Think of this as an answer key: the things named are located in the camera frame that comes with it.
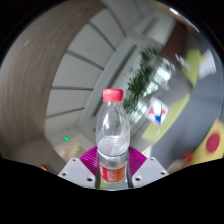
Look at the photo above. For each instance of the grey upholstered seat block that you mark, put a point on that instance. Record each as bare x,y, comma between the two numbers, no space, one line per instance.
173,143
206,96

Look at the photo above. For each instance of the green exit sign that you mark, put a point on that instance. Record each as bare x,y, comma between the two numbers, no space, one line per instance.
66,138

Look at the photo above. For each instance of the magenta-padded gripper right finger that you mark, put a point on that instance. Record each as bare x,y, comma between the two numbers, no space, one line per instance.
150,171

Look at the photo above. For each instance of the white red blue geometric cube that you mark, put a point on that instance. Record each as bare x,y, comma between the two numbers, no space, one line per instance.
156,111

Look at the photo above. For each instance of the clear red-capped water bottle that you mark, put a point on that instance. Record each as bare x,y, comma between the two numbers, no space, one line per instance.
112,150

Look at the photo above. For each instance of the yellow and white booklet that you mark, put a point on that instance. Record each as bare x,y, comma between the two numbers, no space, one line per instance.
207,65

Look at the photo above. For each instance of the yellow upholstered seat block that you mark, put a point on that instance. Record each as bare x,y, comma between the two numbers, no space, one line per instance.
220,128

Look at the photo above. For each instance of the group of green potted plants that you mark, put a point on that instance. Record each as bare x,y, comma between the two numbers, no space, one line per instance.
140,80

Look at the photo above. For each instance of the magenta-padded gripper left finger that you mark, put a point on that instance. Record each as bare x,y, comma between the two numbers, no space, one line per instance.
76,171

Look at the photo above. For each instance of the green upholstered seat block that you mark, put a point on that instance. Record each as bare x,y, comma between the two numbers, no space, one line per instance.
176,113
192,68

